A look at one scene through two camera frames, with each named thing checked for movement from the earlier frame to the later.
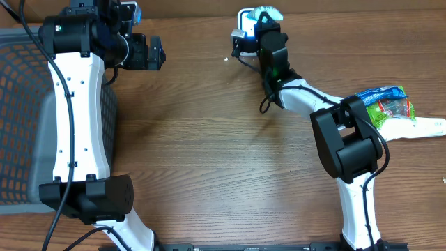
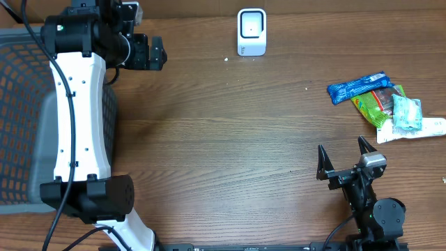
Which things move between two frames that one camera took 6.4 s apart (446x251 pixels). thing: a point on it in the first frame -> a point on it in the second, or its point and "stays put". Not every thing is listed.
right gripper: (259, 25) -> (339, 176)
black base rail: (311, 245) stays put
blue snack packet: (370, 96) -> (340, 91)
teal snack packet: (274, 13) -> (407, 114)
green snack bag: (382, 111) stays put
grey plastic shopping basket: (27, 123) stays put
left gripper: (141, 61) stays put
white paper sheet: (396, 127) stays put
